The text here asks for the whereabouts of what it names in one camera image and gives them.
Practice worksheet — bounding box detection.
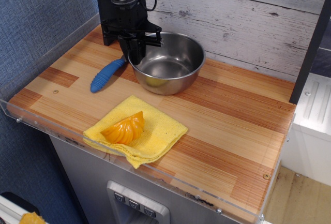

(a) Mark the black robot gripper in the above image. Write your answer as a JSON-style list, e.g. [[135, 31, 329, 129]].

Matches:
[[100, 0, 163, 65]]

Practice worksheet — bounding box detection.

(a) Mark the stainless steel bowl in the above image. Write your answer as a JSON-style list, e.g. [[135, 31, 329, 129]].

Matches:
[[127, 32, 206, 95]]

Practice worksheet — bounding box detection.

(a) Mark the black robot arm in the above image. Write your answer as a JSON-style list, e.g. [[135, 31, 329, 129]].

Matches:
[[98, 0, 163, 65]]

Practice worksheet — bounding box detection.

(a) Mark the orange plastic shell toy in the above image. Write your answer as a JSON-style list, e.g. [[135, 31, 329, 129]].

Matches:
[[100, 111, 145, 144]]

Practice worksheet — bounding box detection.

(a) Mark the yellow folded cloth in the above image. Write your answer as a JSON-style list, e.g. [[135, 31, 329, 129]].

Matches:
[[83, 95, 188, 169]]

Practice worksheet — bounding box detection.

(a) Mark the clear acrylic table guard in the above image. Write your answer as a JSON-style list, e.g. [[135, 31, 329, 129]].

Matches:
[[1, 16, 295, 223]]

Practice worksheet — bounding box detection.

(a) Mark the grey cabinet dispenser panel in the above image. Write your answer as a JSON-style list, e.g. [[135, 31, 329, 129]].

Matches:
[[107, 181, 170, 224]]

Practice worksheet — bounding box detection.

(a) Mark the orange object bottom left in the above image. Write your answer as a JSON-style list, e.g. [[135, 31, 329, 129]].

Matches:
[[19, 212, 46, 224]]

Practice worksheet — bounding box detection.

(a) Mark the white ribbed appliance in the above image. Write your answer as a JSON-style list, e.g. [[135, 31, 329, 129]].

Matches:
[[281, 73, 330, 185]]

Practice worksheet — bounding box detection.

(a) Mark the blue handled fork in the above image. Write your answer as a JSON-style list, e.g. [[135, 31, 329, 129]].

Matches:
[[90, 55, 126, 93]]

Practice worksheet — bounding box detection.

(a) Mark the black vertical post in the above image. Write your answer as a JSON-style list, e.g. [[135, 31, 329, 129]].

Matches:
[[289, 0, 330, 104]]

